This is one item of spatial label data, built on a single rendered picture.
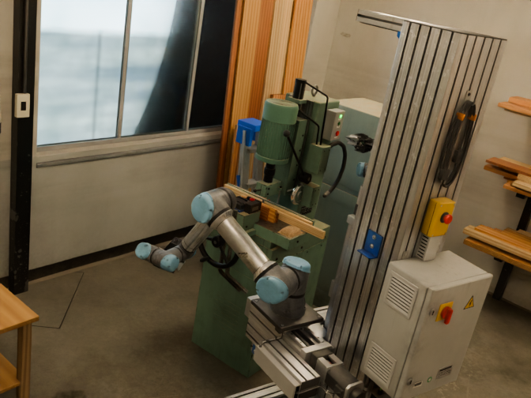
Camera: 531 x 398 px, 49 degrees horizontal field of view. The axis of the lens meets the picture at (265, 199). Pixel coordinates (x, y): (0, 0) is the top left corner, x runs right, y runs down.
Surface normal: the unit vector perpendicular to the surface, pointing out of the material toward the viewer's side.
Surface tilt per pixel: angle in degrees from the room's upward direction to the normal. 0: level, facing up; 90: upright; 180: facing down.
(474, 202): 90
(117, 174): 90
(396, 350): 90
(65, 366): 0
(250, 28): 87
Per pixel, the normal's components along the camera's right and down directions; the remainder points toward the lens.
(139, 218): 0.75, 0.36
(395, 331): -0.81, 0.07
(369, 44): -0.64, 0.17
